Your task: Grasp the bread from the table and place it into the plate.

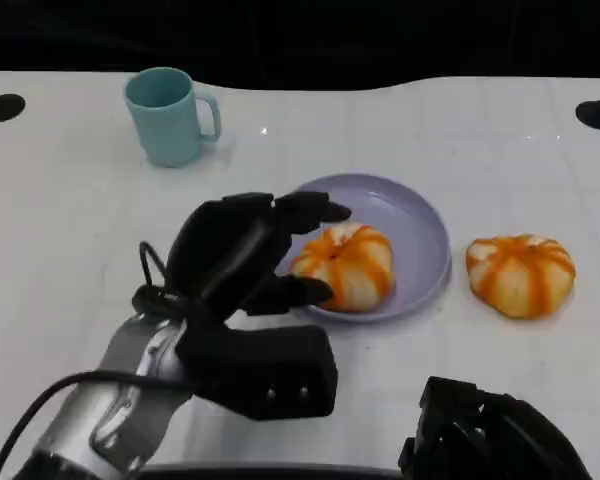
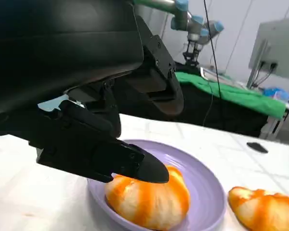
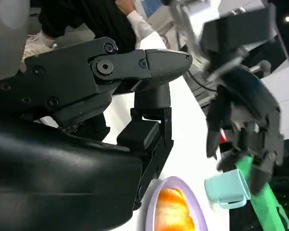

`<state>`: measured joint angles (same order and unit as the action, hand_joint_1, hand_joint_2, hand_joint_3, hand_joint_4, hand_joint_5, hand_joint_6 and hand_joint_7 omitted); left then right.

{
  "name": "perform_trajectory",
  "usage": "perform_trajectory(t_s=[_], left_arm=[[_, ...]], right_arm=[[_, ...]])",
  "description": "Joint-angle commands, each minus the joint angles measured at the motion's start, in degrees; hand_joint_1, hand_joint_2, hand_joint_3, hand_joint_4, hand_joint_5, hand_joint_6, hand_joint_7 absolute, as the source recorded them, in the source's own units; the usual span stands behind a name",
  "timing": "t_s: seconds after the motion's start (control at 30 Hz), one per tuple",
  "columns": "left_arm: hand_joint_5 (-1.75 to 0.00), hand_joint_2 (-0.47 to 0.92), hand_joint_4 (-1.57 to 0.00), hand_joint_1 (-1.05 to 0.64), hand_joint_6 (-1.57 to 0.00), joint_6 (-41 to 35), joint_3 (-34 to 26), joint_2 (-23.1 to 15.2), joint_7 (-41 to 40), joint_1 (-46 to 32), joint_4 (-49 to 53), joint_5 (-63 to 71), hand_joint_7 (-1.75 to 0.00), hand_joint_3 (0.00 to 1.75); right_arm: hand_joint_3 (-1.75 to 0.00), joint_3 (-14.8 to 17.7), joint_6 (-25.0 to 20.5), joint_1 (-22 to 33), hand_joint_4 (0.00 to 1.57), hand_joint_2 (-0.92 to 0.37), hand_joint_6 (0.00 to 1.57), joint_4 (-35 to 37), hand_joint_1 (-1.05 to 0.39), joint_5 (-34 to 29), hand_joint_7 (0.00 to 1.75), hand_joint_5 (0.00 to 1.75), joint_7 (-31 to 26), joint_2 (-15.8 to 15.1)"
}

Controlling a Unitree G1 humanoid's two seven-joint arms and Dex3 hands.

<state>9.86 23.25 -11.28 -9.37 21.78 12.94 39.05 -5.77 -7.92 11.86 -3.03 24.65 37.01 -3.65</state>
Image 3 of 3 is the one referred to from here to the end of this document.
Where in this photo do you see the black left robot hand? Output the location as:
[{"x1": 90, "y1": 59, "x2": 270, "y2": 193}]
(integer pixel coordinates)
[{"x1": 205, "y1": 66, "x2": 285, "y2": 196}]

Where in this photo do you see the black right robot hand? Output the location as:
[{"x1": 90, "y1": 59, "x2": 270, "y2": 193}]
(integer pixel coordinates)
[{"x1": 0, "y1": 37, "x2": 193, "y2": 231}]

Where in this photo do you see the orange white toy bread roll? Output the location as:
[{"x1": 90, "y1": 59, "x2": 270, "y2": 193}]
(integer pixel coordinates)
[{"x1": 156, "y1": 187, "x2": 196, "y2": 231}]

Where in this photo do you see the red emergency stop button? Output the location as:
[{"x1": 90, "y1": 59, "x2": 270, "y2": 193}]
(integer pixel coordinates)
[{"x1": 219, "y1": 128, "x2": 229, "y2": 144}]

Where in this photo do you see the grey machine cabinet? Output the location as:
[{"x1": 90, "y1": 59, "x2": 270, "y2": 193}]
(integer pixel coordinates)
[{"x1": 186, "y1": 61, "x2": 220, "y2": 114}]

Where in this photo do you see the pale green mug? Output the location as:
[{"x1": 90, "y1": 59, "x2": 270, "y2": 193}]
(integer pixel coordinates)
[{"x1": 204, "y1": 168, "x2": 251, "y2": 209}]

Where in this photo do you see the green cloth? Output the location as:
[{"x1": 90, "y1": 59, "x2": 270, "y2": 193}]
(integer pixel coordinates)
[{"x1": 235, "y1": 155, "x2": 289, "y2": 231}]

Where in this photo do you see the lilac plate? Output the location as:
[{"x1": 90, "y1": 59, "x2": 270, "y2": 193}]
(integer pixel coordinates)
[{"x1": 144, "y1": 176, "x2": 209, "y2": 231}]

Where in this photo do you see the grey robot torso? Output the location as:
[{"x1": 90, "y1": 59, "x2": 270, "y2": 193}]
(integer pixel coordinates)
[{"x1": 0, "y1": 0, "x2": 31, "y2": 81}]

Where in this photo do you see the person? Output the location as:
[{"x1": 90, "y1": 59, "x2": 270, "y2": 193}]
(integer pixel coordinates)
[{"x1": 23, "y1": 0, "x2": 157, "y2": 58}]

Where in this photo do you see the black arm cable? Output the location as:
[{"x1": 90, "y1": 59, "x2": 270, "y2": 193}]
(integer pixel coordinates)
[{"x1": 184, "y1": 68, "x2": 221, "y2": 93}]

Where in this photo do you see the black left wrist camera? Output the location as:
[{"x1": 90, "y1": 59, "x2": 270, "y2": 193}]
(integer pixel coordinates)
[{"x1": 201, "y1": 3, "x2": 279, "y2": 62}]

